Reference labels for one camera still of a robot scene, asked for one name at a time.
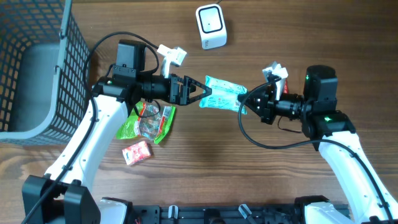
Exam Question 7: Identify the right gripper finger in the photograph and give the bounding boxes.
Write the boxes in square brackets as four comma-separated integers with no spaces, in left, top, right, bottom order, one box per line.
[237,100,256,115]
[238,90,264,103]

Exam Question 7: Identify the red stick packet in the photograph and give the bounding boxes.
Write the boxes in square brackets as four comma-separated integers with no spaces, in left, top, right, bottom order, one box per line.
[283,79,289,94]

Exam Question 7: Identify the left black camera cable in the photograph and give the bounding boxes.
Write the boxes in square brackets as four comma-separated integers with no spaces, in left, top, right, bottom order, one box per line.
[21,30,160,224]

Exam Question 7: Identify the green snack bag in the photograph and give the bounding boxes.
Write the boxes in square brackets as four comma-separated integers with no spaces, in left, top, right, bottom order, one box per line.
[116,102,176,144]

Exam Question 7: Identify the teal wipes pack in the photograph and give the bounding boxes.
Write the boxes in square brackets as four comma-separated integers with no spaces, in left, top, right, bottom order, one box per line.
[199,75,248,112]

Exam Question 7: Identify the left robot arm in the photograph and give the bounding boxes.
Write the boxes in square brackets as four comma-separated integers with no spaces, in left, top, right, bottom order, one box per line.
[22,39,201,223]

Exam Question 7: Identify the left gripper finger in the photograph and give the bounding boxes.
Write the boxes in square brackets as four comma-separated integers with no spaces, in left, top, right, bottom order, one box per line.
[187,92,211,105]
[183,76,212,93]

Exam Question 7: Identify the red small tissue pack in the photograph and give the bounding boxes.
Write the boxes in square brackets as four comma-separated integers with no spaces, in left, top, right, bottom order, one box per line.
[122,141,152,166]

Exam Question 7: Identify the grey plastic mesh basket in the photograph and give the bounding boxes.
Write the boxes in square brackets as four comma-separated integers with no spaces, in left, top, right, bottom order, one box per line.
[1,0,89,145]

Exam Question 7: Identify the white barcode scanner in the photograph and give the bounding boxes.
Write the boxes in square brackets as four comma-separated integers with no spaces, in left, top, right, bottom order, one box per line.
[195,4,227,50]

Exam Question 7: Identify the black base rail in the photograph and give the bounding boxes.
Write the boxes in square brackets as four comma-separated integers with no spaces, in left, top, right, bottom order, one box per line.
[102,198,351,224]

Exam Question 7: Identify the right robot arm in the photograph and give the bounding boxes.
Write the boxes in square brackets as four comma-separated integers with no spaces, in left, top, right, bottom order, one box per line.
[237,65,397,223]

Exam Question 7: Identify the black camera cable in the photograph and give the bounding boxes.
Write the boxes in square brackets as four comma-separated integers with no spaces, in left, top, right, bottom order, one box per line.
[21,30,160,224]
[237,77,393,222]

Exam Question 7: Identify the right black camera cable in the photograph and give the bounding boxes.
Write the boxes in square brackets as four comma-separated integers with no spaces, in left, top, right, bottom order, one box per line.
[237,77,393,222]

